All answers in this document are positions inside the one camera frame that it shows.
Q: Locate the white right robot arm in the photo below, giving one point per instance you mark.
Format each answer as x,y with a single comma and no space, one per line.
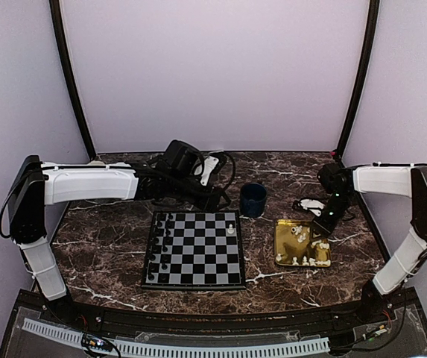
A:
408,180

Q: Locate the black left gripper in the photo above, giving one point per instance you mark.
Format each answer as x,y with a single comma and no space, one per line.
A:
210,201

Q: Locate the black front rail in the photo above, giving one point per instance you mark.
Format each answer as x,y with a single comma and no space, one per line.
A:
208,314

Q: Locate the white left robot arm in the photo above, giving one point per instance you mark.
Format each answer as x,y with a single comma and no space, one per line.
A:
39,184

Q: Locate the white perforated cable duct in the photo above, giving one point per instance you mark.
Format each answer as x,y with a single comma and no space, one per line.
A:
169,345

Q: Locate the black and white chessboard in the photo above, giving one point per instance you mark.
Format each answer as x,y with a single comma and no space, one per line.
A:
192,251

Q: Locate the black left frame post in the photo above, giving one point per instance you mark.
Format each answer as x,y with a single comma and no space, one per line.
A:
69,77

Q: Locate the dark blue enamel mug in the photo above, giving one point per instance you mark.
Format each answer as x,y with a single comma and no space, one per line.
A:
253,198

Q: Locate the black right frame post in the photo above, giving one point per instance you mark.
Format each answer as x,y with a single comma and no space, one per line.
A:
360,78

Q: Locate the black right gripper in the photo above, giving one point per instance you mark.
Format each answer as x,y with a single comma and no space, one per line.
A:
319,227

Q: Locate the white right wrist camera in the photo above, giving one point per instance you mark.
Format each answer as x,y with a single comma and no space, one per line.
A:
309,205

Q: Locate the gold metal tray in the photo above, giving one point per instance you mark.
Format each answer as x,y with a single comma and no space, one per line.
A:
286,245

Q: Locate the black frame post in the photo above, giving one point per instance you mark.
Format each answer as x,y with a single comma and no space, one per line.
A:
69,77
360,78

